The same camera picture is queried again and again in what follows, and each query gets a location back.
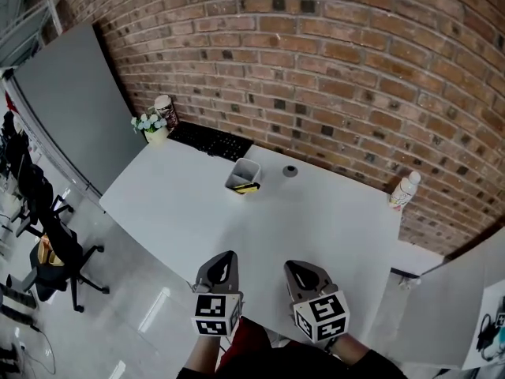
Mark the person's right forearm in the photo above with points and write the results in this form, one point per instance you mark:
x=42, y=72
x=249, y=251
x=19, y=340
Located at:
x=349, y=347

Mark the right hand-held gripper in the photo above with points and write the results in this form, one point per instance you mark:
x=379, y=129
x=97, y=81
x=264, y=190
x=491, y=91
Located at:
x=323, y=316

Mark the red sticker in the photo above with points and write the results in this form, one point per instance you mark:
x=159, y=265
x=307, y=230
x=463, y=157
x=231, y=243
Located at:
x=11, y=103

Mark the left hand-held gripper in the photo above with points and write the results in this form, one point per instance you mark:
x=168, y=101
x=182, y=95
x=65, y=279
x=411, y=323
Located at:
x=213, y=314

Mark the small grey plastic bin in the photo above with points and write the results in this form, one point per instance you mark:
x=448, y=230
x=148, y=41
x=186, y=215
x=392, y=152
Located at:
x=246, y=169

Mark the black keyboard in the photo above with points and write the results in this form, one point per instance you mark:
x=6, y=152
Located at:
x=213, y=140

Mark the white pink bottle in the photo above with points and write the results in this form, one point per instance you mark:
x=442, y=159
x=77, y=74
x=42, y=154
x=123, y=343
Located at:
x=404, y=192

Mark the white desk with drawers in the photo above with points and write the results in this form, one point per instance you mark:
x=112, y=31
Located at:
x=315, y=231

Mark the white low bench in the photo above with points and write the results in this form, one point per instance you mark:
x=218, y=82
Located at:
x=414, y=259

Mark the person's black red clothing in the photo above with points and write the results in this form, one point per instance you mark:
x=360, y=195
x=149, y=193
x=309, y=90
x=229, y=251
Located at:
x=276, y=363

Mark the white metal shelf rack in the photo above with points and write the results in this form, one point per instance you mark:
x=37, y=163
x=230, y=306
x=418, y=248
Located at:
x=27, y=34

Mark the yellow tray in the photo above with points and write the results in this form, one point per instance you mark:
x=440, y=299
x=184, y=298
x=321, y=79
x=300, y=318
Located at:
x=56, y=260

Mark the brown cup with white lid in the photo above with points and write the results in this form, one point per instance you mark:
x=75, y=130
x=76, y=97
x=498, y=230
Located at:
x=167, y=113

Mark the person's left forearm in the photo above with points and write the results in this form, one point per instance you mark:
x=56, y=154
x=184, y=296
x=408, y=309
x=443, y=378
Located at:
x=205, y=353

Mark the grey partition panel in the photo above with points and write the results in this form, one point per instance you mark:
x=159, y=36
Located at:
x=75, y=105

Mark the white pot with flowers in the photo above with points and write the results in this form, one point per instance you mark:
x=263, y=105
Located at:
x=155, y=136

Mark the yellow and black small part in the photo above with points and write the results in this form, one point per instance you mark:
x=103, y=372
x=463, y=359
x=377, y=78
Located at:
x=246, y=188

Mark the white shelf unit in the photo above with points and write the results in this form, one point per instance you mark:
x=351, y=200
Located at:
x=446, y=310

